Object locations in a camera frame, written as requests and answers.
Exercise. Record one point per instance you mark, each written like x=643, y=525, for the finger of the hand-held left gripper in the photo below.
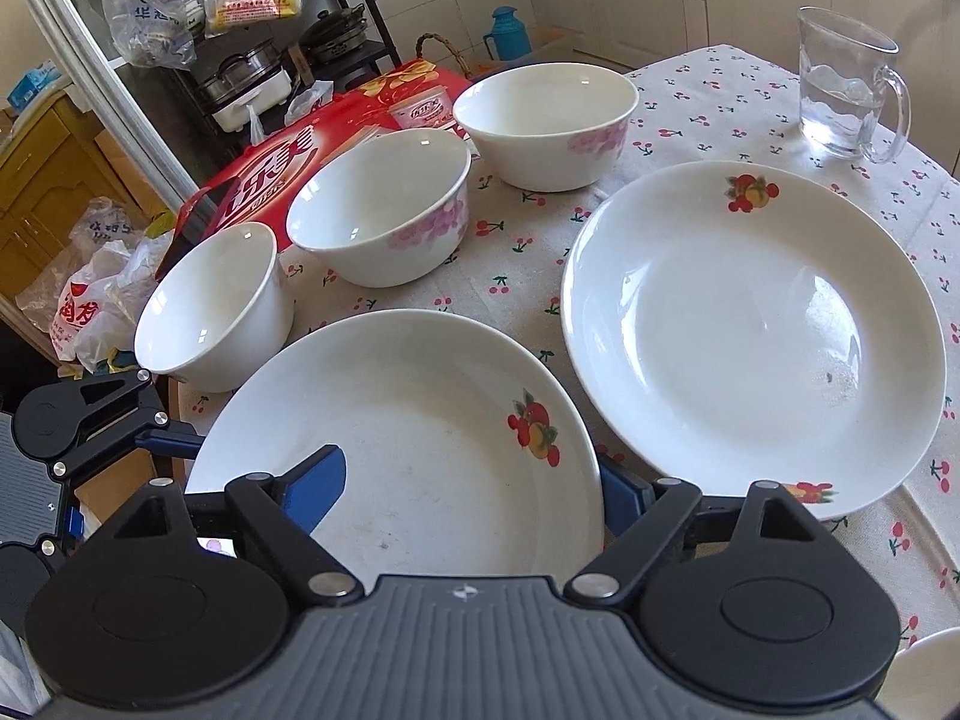
x=171, y=442

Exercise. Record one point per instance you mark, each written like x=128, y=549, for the black metal rack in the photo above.
x=375, y=7

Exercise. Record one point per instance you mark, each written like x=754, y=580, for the white plate with fruit print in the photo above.
x=420, y=420
x=750, y=330

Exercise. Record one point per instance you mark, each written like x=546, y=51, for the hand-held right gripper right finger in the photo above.
x=624, y=499

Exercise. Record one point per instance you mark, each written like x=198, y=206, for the small plain white bowl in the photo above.
x=217, y=315

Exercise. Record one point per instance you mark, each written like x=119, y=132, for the wooden cabinet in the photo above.
x=52, y=187

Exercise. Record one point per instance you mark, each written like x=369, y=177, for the steel pot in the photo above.
x=236, y=71

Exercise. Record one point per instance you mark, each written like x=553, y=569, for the teal thermos jug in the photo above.
x=504, y=34

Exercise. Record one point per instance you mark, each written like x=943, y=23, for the black pot with lid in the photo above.
x=334, y=34

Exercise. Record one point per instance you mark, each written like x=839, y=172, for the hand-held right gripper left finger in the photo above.
x=319, y=487

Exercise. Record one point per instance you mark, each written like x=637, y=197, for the cherry print tablecloth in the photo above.
x=517, y=270

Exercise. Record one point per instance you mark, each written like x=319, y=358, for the red gift box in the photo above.
x=330, y=139

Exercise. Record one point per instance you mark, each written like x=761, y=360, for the white plastic bag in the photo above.
x=307, y=101

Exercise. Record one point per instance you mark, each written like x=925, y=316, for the plastic bag with clear containers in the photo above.
x=154, y=19

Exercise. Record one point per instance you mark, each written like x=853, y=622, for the clear glass mug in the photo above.
x=840, y=90

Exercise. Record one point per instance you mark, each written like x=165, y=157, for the white electric cooker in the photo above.
x=251, y=101

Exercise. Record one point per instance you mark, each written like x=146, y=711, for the white door frame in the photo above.
x=97, y=67

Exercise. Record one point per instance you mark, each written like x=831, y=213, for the blue tissue box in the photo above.
x=34, y=84

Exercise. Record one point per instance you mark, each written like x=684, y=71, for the cardboard box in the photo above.
x=547, y=41

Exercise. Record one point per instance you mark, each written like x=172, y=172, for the red print plastic bags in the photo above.
x=90, y=300

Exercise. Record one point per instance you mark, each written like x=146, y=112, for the white bowl with pink flowers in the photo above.
x=375, y=202
x=547, y=116

